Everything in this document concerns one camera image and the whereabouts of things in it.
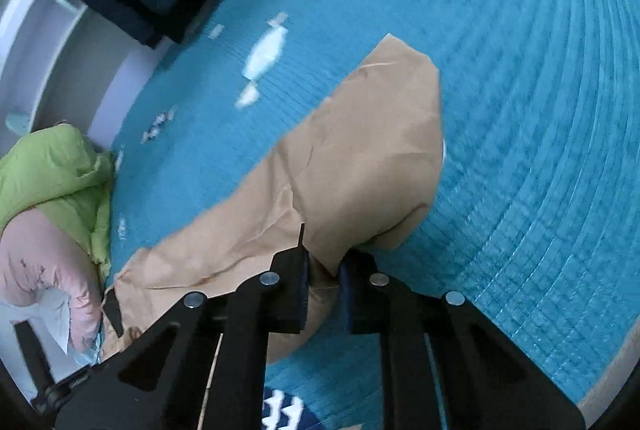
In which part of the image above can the green puffer jacket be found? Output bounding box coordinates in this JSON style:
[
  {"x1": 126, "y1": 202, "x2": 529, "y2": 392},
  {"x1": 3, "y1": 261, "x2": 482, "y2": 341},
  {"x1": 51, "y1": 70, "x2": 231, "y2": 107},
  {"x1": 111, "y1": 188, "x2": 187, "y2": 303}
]
[{"x1": 0, "y1": 124, "x2": 117, "y2": 283}]

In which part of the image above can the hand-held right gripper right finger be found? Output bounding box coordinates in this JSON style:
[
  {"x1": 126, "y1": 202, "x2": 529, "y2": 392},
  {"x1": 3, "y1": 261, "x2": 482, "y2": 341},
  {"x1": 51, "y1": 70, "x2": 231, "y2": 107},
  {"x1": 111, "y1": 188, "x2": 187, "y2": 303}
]
[{"x1": 337, "y1": 250, "x2": 586, "y2": 430}]

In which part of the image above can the white bed frame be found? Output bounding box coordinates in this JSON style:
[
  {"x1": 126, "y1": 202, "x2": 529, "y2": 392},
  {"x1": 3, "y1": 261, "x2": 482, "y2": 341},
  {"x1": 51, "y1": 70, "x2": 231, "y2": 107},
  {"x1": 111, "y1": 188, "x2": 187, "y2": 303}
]
[{"x1": 0, "y1": 0, "x2": 166, "y2": 151}]

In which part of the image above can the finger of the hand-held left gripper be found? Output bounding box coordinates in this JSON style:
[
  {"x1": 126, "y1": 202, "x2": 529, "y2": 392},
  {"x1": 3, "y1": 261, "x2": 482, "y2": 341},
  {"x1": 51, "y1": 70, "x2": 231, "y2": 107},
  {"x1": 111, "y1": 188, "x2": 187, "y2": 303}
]
[{"x1": 101, "y1": 285, "x2": 125, "y2": 338}]

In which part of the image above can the teal quilted candy-print blanket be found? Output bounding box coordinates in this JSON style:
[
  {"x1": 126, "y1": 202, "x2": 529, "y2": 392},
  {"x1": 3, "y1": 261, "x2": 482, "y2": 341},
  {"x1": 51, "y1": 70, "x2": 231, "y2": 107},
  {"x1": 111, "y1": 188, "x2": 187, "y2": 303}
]
[{"x1": 100, "y1": 0, "x2": 640, "y2": 430}]

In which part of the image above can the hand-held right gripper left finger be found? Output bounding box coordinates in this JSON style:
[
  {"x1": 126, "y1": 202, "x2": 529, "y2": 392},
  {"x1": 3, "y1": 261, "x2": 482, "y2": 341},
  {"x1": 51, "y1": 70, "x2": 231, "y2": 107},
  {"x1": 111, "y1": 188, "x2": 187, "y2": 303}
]
[{"x1": 54, "y1": 224, "x2": 313, "y2": 430}]

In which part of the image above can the tan garment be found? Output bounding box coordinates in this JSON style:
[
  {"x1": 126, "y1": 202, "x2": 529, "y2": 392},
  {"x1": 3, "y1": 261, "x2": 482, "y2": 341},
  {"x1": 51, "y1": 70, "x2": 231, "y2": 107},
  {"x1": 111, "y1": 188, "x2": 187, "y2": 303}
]
[{"x1": 100, "y1": 34, "x2": 447, "y2": 361}]

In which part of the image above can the pink puffer jacket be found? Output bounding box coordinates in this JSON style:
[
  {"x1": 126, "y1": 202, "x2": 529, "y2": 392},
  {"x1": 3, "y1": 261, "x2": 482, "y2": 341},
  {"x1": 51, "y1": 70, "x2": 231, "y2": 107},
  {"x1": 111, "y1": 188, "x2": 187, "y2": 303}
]
[{"x1": 0, "y1": 210, "x2": 103, "y2": 353}]

